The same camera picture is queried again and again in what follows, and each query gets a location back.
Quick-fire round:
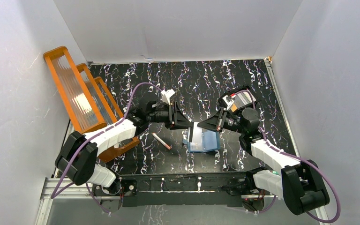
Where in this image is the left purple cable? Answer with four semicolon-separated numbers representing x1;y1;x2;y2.
50;82;165;215

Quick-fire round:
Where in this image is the white credit card stack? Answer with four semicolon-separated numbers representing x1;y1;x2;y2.
234;92;256;107

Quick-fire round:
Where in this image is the orange tiered organizer rack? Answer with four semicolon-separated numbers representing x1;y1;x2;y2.
44;46;140;163

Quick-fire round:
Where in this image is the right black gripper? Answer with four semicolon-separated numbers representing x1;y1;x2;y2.
198;106;247;134

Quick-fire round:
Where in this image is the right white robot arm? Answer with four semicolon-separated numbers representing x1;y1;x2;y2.
197;107;330;215

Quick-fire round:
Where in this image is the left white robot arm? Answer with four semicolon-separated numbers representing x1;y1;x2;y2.
55;101;193;195

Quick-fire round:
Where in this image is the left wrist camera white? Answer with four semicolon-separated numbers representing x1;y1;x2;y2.
160;89;175;105

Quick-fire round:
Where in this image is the blue leather card holder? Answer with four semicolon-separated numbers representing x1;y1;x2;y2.
182;128;221;153

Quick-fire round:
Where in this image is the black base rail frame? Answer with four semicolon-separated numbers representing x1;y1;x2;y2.
40;171;323;215

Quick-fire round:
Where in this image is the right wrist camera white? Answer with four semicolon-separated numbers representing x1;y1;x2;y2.
222;94;236;112

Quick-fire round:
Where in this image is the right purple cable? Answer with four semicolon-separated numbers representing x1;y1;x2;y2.
233;90;342;224

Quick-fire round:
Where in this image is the white pink pen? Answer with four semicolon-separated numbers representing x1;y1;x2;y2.
152;133;171;150

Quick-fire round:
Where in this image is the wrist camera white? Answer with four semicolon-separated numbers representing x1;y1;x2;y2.
222;94;236;112
160;89;175;105

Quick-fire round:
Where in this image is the purple cable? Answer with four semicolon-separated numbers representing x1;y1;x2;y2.
50;82;165;215
233;90;342;224

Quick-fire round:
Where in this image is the black card box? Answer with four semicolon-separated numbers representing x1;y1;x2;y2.
217;85;260;113

